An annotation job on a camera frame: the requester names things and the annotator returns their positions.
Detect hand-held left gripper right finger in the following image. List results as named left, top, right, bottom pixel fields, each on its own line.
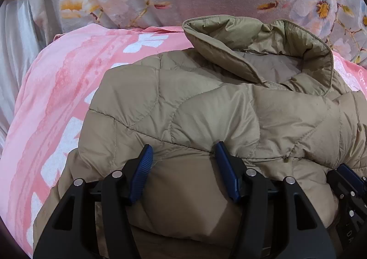
left=215, top=141, right=336, bottom=259

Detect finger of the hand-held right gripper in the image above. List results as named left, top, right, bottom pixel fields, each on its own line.
left=327, top=163, right=367, bottom=200

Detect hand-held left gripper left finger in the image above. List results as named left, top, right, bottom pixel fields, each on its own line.
left=33, top=144, right=154, bottom=259

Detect beige quilted puffer jacket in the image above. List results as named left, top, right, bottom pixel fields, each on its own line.
left=33, top=18, right=367, bottom=259

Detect pink patterned blanket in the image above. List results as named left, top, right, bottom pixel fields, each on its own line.
left=0, top=25, right=367, bottom=256

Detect white satin curtain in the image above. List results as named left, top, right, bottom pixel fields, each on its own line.
left=0, top=0, right=50, bottom=145

